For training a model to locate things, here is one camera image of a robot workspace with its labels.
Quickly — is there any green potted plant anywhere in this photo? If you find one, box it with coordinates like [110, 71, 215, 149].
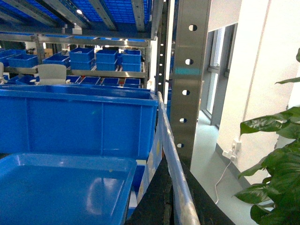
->
[232, 48, 300, 225]

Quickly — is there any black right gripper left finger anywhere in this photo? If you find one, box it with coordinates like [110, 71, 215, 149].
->
[126, 157, 174, 225]

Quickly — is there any white wall power plug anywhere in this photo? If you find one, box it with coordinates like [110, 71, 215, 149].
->
[222, 139, 241, 162]

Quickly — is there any blue plastic tray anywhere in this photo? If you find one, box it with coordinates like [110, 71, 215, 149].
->
[0, 154, 137, 225]

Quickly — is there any white power cable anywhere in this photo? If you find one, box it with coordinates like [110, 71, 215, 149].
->
[214, 159, 233, 204]

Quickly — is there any white grey office chair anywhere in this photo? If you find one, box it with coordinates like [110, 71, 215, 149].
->
[30, 64, 67, 85]

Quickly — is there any perforated steel rack post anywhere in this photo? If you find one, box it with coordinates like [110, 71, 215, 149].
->
[170, 0, 211, 165]

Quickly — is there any large blue plastic crate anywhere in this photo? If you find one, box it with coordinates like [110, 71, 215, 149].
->
[0, 84, 158, 159]

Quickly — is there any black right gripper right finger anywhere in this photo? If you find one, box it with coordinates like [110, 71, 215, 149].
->
[180, 159, 235, 225]

